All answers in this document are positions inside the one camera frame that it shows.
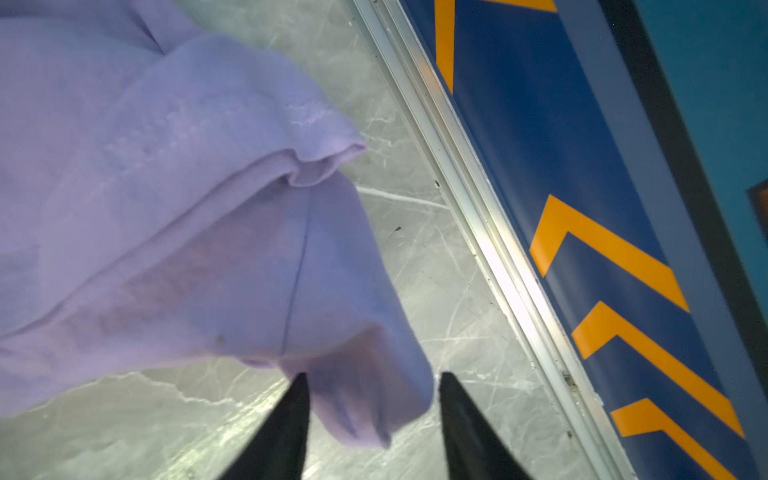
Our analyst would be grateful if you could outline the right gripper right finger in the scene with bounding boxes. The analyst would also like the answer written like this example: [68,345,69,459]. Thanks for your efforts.
[439,372,532,480]

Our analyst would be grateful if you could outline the lavender purple cloth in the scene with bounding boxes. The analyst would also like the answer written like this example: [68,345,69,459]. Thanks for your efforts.
[1,1,433,447]

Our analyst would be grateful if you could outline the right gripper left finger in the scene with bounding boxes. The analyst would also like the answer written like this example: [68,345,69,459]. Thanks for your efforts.
[219,373,311,480]

